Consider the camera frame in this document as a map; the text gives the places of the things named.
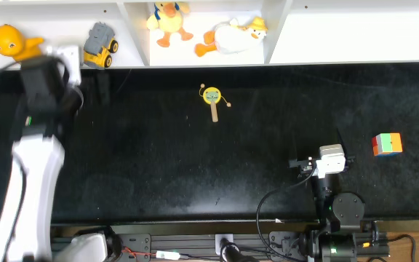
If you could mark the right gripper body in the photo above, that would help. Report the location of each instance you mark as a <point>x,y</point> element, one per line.
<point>302,164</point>

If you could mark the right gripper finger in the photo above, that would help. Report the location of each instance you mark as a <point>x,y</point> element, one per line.
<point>342,145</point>
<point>295,149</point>

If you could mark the grey and yellow toy truck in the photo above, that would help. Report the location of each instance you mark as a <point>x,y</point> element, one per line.
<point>98,45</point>

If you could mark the yellow rubber duck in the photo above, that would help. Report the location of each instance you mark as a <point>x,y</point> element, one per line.
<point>9,40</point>

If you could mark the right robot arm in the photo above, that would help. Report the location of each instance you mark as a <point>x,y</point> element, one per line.
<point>346,209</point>

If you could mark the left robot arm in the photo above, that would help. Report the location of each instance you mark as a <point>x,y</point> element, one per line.
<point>35,174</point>

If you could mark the many-coloured puzzle cube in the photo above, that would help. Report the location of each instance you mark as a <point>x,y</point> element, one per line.
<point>387,144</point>

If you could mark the yellow rattle drum toy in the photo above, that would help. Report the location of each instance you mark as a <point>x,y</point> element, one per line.
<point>212,96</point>

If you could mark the white shelf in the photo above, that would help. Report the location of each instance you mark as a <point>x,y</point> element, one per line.
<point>340,36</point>

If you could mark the white plush goose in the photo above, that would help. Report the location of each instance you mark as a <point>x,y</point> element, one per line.
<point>235,38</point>

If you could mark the yellow plush duck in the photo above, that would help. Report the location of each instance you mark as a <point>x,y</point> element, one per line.
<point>169,22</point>

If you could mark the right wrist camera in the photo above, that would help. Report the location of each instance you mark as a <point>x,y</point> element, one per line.
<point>331,160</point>

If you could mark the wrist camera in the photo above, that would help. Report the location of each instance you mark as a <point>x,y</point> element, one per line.
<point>331,160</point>
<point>69,63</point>

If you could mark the mounting rail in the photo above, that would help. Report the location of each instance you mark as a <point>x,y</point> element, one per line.
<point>195,247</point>

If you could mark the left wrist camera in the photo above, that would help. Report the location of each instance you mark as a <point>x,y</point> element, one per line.
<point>69,63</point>

